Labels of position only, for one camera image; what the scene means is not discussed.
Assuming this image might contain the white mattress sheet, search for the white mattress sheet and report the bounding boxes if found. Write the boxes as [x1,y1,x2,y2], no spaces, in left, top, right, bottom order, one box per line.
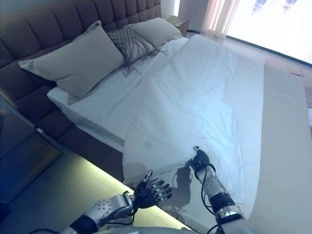
[46,36,190,152]

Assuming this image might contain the brown tufted upholstered headboard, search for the brown tufted upholstered headboard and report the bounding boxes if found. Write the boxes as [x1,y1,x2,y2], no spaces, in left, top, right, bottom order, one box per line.
[0,0,163,98]

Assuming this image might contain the grey fringed macrame cushion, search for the grey fringed macrame cushion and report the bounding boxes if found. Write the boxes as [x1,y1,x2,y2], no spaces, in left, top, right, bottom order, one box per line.
[106,25,169,78]

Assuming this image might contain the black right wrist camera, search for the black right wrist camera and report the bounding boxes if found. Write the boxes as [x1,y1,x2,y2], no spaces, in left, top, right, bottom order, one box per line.
[192,157,205,169]

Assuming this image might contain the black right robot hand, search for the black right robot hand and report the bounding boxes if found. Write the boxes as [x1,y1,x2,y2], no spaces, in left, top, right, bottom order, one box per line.
[193,145,211,164]

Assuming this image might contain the beige bed runner blanket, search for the beige bed runner blanket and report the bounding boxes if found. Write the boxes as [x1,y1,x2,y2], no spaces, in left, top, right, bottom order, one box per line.
[246,58,312,234]

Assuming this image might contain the wooden nightstand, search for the wooden nightstand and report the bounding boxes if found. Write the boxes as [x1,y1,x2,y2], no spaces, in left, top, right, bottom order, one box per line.
[168,15,190,34]
[0,107,63,203]

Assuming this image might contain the beige pillow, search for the beige pillow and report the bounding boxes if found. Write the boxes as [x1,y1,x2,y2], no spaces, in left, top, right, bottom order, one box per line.
[129,17,183,48]
[17,20,125,98]

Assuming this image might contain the pale sheer curtain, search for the pale sheer curtain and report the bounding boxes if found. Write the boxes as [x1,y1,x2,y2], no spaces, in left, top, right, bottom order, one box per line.
[177,0,236,37]

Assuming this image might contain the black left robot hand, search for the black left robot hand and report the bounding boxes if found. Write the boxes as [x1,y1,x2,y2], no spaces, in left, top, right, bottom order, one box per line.
[133,170,174,209]

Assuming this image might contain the white duvet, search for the white duvet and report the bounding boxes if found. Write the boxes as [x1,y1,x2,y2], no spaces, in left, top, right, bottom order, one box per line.
[121,34,265,213]

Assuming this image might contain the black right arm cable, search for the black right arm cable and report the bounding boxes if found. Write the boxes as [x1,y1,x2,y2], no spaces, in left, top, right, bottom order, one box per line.
[199,165,217,215]

